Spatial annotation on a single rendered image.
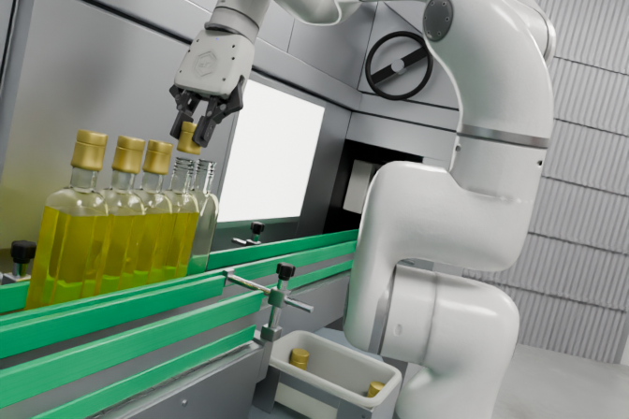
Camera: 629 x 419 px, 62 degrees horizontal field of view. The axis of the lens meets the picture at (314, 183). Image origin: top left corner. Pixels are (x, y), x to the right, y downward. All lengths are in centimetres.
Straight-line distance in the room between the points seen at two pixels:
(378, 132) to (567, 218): 307
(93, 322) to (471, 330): 42
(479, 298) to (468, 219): 9
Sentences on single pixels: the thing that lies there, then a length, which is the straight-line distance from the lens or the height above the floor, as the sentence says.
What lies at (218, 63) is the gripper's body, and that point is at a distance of 79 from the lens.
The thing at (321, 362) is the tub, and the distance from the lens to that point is 107.
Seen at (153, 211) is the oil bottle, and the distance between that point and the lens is 74.
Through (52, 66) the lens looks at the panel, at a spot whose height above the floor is 123.
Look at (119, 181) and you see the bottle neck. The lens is 71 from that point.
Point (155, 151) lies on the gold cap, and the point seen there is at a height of 115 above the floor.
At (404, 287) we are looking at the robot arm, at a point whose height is 109.
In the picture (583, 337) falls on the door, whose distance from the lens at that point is 490.
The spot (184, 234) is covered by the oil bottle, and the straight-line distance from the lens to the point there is 81.
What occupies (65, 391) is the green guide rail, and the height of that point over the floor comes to 92.
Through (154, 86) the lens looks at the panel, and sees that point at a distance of 91.
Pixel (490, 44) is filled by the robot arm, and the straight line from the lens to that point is 49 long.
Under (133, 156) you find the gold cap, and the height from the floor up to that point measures 114.
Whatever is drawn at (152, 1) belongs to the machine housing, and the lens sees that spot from 90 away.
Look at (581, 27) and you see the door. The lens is 463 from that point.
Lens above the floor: 121
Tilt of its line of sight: 5 degrees down
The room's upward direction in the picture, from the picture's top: 13 degrees clockwise
